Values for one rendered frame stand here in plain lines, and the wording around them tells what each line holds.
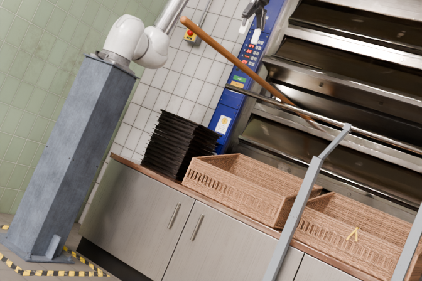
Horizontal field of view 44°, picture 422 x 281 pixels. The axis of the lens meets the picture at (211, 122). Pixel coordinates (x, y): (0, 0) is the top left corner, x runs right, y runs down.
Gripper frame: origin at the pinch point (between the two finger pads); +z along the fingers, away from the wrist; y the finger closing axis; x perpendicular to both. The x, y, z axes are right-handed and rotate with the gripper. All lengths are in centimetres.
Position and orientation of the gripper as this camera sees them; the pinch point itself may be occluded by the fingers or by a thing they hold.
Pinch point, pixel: (248, 36)
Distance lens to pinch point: 240.2
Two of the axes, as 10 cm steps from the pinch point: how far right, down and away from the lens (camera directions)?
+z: -3.2, 9.5, -0.4
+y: -4.6, -1.9, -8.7
